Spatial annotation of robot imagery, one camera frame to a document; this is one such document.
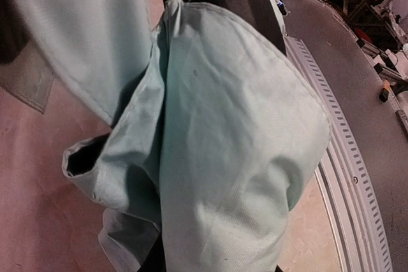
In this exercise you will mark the mint green black umbrella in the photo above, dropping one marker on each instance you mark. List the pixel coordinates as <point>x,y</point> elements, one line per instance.
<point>214,133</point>

